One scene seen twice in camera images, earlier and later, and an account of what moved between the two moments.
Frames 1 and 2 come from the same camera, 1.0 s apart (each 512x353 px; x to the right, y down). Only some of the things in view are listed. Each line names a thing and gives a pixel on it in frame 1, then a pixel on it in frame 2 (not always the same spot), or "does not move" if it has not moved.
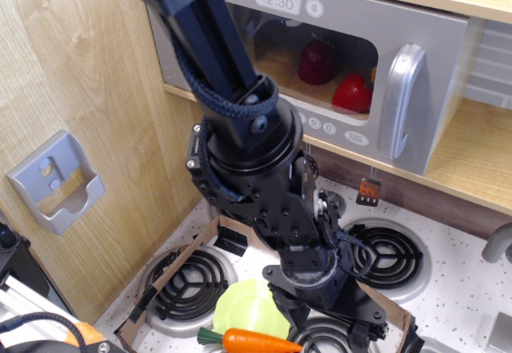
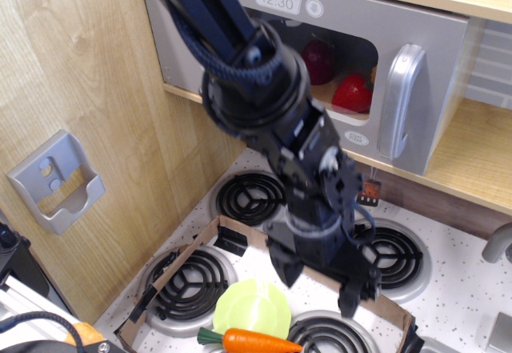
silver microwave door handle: (394, 122) does not move
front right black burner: (324, 334) does not move
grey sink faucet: (501, 241) does not move
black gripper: (317, 265) → (337, 255)
